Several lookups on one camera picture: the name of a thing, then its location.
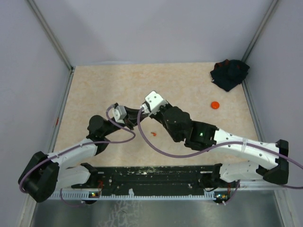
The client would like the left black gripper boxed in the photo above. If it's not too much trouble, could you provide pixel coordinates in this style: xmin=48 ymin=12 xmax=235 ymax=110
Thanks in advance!
xmin=103 ymin=106 xmax=150 ymax=137

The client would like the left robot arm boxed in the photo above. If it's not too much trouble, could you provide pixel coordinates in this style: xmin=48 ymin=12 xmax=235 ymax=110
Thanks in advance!
xmin=18 ymin=105 xmax=148 ymax=202

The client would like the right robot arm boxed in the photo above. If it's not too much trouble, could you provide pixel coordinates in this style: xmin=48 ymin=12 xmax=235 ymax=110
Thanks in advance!
xmin=137 ymin=101 xmax=289 ymax=187

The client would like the orange earbud charging case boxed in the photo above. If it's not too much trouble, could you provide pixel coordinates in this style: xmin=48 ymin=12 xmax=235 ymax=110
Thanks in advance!
xmin=211 ymin=101 xmax=220 ymax=109

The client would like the dark blue cloth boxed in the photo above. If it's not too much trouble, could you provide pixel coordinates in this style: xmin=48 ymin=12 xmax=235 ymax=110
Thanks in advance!
xmin=210 ymin=59 xmax=250 ymax=92

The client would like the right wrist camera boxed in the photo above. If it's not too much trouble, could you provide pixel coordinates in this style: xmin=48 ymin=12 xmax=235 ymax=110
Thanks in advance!
xmin=144 ymin=91 xmax=165 ymax=103

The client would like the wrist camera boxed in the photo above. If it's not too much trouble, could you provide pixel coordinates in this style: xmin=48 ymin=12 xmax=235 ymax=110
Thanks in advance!
xmin=144 ymin=91 xmax=165 ymax=103
xmin=112 ymin=103 xmax=127 ymax=124

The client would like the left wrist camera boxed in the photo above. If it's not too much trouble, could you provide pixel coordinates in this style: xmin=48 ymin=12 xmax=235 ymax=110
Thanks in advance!
xmin=112 ymin=103 xmax=127 ymax=124

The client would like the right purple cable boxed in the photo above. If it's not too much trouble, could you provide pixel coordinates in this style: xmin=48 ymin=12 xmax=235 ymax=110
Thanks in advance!
xmin=137 ymin=107 xmax=303 ymax=190

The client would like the purple cable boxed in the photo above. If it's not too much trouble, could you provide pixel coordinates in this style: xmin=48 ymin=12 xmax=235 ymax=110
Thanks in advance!
xmin=18 ymin=104 xmax=137 ymax=194
xmin=137 ymin=107 xmax=303 ymax=190

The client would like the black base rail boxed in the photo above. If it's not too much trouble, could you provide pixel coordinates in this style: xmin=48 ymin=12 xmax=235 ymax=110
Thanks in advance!
xmin=72 ymin=164 xmax=239 ymax=203

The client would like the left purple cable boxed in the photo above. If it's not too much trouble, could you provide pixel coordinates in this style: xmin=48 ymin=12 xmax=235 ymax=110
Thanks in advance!
xmin=18 ymin=104 xmax=137 ymax=194

